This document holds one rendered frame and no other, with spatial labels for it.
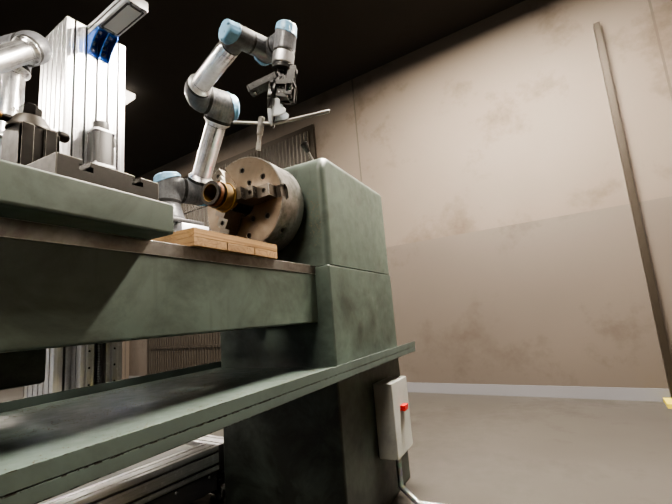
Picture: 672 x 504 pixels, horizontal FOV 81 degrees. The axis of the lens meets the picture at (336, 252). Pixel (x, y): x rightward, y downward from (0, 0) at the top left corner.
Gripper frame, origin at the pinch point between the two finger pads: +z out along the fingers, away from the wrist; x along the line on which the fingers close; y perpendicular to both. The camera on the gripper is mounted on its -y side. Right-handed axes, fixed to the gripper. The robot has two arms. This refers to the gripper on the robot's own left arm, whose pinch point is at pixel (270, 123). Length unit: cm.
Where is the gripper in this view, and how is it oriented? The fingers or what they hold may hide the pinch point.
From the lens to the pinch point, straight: 141.8
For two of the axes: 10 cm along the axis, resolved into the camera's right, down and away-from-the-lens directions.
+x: 1.4, 0.9, 9.9
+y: 9.9, 0.8, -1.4
